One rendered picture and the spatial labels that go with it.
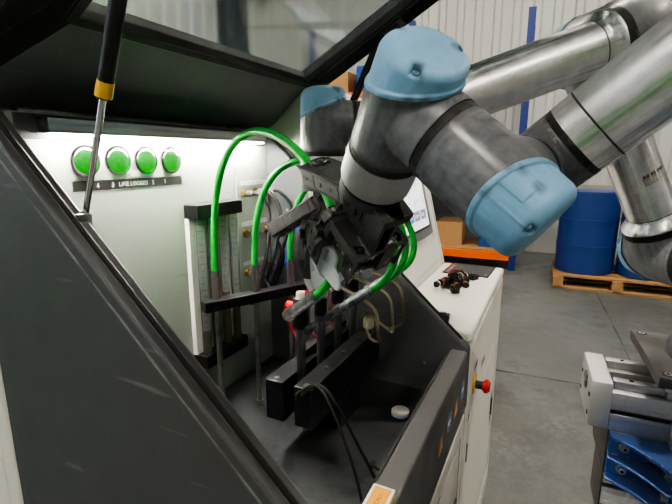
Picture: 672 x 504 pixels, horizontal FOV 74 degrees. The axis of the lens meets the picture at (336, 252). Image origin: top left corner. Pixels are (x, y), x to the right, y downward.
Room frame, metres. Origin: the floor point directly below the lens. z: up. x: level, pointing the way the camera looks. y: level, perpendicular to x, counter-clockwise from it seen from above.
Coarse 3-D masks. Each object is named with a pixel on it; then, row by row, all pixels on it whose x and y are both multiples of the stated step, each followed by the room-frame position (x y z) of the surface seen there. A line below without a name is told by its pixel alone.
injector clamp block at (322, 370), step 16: (352, 336) 0.97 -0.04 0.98; (336, 352) 0.89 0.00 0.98; (352, 352) 0.89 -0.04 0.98; (368, 352) 0.97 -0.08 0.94; (288, 368) 0.81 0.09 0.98; (320, 368) 0.81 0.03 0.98; (336, 368) 0.82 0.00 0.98; (352, 368) 0.89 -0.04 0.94; (272, 384) 0.76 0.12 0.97; (288, 384) 0.77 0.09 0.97; (304, 384) 0.74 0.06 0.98; (336, 384) 0.82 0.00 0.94; (352, 384) 0.89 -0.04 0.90; (272, 400) 0.76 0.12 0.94; (288, 400) 0.77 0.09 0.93; (304, 400) 0.73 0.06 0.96; (320, 400) 0.76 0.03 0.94; (336, 400) 0.82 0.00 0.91; (352, 400) 0.89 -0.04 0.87; (272, 416) 0.76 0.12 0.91; (288, 416) 0.77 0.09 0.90; (304, 416) 0.73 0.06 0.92; (320, 416) 0.76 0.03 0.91
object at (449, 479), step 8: (456, 432) 0.89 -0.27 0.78; (456, 440) 0.88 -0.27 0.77; (456, 448) 0.89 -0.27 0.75; (448, 456) 0.81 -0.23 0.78; (456, 456) 0.89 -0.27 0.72; (448, 464) 0.81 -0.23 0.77; (456, 464) 0.90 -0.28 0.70; (448, 472) 0.82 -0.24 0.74; (456, 472) 0.91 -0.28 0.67; (440, 480) 0.75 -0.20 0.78; (448, 480) 0.82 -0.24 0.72; (456, 480) 0.91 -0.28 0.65; (440, 488) 0.75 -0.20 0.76; (448, 488) 0.83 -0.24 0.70; (456, 488) 0.92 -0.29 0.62; (432, 496) 0.70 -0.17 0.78; (440, 496) 0.76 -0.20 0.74; (448, 496) 0.83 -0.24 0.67; (456, 496) 0.93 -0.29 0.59
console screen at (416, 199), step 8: (416, 184) 1.58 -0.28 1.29; (416, 192) 1.56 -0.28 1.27; (424, 192) 1.65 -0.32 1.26; (408, 200) 1.46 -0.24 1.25; (416, 200) 1.54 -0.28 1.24; (424, 200) 1.62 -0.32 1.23; (416, 208) 1.52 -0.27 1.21; (424, 208) 1.60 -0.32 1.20; (416, 216) 1.50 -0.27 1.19; (424, 216) 1.58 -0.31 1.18; (416, 224) 1.48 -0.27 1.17; (424, 224) 1.56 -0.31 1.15; (416, 232) 1.46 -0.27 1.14; (424, 232) 1.55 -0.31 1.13; (432, 232) 1.63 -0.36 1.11; (408, 240) 1.38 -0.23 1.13
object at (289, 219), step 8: (312, 200) 0.76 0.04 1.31; (296, 208) 0.77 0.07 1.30; (304, 208) 0.77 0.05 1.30; (312, 208) 0.76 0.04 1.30; (280, 216) 0.79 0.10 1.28; (288, 216) 0.78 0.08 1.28; (296, 216) 0.77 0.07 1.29; (304, 216) 0.77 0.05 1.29; (272, 224) 0.79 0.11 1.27; (280, 224) 0.78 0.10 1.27; (288, 224) 0.78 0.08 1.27; (296, 224) 0.79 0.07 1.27; (272, 232) 0.79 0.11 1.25; (280, 232) 0.79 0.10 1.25; (288, 232) 0.80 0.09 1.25
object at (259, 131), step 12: (240, 132) 0.78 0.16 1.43; (252, 132) 0.75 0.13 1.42; (264, 132) 0.72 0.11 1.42; (276, 132) 0.70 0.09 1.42; (228, 144) 0.81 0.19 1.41; (288, 144) 0.67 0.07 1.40; (228, 156) 0.82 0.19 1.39; (300, 156) 0.65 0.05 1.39; (216, 180) 0.85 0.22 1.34; (216, 192) 0.85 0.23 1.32; (216, 204) 0.86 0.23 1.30; (216, 216) 0.87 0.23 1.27; (216, 228) 0.87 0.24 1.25; (216, 240) 0.88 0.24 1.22; (216, 252) 0.88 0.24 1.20; (216, 264) 0.88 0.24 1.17; (216, 276) 0.87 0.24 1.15; (324, 288) 0.62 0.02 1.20
